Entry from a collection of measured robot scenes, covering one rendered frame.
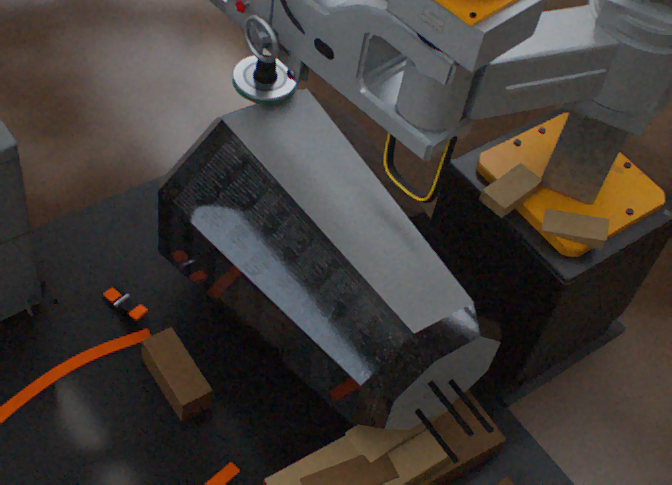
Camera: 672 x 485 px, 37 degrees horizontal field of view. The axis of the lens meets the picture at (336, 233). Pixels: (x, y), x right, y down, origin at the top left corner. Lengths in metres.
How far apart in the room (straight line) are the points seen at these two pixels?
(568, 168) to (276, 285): 1.02
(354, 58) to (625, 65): 0.76
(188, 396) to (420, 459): 0.81
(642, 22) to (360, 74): 0.79
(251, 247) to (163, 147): 1.30
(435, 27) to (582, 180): 1.03
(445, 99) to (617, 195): 0.98
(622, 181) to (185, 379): 1.65
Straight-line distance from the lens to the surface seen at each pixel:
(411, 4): 2.55
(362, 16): 2.74
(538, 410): 3.84
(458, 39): 2.48
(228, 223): 3.22
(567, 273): 3.26
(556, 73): 2.86
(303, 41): 2.98
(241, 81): 3.38
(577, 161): 3.31
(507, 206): 3.24
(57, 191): 4.21
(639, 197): 3.52
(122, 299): 3.80
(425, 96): 2.70
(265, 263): 3.12
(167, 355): 3.56
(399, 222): 3.11
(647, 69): 2.96
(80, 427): 3.57
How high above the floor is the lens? 3.16
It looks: 50 degrees down
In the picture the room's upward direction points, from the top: 12 degrees clockwise
